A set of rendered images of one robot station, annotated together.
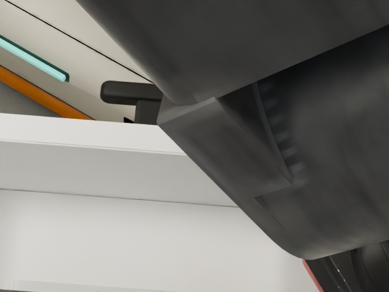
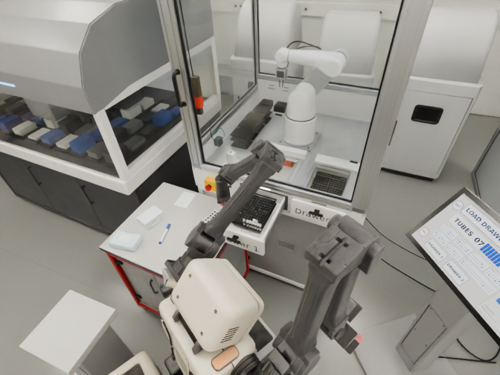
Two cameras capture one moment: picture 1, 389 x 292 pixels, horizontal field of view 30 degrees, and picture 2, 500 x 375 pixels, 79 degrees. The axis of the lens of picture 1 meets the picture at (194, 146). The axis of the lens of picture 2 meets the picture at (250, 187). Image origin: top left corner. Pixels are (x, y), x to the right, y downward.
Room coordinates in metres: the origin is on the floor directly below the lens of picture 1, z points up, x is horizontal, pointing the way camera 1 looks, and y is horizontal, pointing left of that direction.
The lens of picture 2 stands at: (0.95, 0.57, 2.08)
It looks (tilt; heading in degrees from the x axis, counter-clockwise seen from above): 42 degrees down; 210
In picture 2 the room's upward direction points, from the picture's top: 3 degrees counter-clockwise
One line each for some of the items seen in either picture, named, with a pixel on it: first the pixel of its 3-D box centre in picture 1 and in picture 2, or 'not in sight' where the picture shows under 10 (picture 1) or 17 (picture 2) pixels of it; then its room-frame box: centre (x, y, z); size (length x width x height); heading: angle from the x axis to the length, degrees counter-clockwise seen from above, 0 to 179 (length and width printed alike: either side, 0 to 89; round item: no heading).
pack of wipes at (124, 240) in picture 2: not in sight; (126, 240); (0.38, -0.56, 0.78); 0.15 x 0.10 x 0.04; 103
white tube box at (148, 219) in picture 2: not in sight; (150, 217); (0.19, -0.55, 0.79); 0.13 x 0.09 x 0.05; 168
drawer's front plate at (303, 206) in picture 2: not in sight; (317, 213); (-0.17, 0.32, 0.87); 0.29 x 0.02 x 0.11; 93
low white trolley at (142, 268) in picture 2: not in sight; (188, 264); (0.16, -0.39, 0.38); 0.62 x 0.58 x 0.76; 93
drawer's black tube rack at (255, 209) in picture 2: not in sight; (254, 212); (-0.04, 0.01, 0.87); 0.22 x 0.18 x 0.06; 3
